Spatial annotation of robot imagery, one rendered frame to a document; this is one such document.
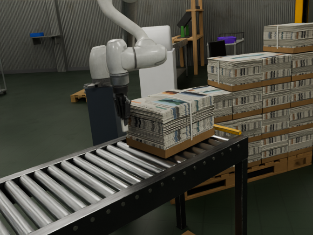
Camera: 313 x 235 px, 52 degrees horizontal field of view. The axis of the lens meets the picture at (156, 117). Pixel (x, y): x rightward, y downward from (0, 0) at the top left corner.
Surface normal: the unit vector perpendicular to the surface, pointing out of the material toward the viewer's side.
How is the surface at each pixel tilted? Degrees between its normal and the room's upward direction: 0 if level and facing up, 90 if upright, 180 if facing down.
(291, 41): 90
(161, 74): 90
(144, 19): 90
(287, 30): 90
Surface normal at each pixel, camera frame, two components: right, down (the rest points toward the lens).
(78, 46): -0.20, 0.30
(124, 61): 0.32, 0.28
